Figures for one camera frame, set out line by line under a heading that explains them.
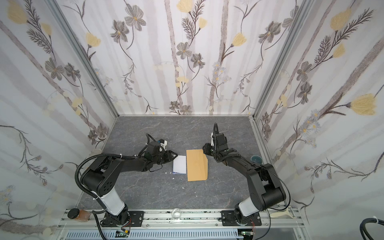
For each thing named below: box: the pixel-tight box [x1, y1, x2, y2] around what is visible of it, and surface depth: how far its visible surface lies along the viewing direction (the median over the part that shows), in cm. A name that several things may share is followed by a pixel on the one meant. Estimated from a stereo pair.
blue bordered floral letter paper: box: [173, 155, 187, 175], surface depth 93 cm
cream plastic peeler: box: [270, 206, 297, 219], surface depth 77 cm
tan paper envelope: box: [186, 149, 208, 182], surface depth 95 cm
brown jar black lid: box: [67, 208, 91, 222], surface depth 70 cm
